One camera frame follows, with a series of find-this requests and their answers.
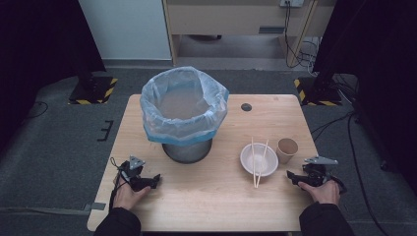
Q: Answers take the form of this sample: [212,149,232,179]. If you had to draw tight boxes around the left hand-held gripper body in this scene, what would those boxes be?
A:
[119,155,147,192]

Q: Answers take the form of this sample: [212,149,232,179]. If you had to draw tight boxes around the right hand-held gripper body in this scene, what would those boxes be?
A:
[302,155,347,195]

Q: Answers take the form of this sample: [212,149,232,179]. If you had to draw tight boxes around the brown paper cup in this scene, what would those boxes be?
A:
[275,138,299,165]

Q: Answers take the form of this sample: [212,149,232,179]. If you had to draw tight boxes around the wooden chopstick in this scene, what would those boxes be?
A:
[250,137,258,189]
[256,140,269,189]

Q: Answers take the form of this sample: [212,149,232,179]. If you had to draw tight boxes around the grey metal trash bin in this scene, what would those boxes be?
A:
[161,138,213,165]

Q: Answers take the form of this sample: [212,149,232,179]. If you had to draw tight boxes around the white disposable bowl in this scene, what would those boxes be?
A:
[239,143,279,178]

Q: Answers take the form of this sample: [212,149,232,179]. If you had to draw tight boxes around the translucent blue bin bag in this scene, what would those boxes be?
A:
[140,66,230,148]

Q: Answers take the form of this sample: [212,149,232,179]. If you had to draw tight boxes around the person's right hand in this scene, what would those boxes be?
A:
[298,180,342,207]

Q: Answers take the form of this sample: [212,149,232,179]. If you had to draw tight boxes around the person's left hand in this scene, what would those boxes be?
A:
[112,176,152,211]

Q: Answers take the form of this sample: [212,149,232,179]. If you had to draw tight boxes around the grey tape strip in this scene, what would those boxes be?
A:
[83,202,107,212]

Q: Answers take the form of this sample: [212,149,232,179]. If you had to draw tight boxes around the black stand base striped edge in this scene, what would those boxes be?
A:
[68,76,118,106]
[293,77,342,107]

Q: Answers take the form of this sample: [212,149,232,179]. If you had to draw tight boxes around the dark curtain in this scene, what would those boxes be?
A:
[0,0,107,153]
[312,0,417,196]

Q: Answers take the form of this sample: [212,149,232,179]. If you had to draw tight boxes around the right hand-held gripper cable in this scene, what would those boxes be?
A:
[328,175,348,195]

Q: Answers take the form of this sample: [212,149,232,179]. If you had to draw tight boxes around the hand-held gripper cable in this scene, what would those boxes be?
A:
[108,156,130,210]
[328,175,348,195]

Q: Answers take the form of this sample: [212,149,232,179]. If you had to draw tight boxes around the left hand-held gripper cable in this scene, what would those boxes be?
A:
[108,156,130,210]

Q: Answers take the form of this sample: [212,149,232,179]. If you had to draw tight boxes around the thin black floor cable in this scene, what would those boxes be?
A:
[27,100,49,120]

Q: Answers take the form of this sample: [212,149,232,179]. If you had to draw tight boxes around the black hanging cables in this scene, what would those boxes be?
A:
[283,1,319,69]

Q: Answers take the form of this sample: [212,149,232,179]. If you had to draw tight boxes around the grey wall socket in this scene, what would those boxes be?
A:
[279,0,305,8]

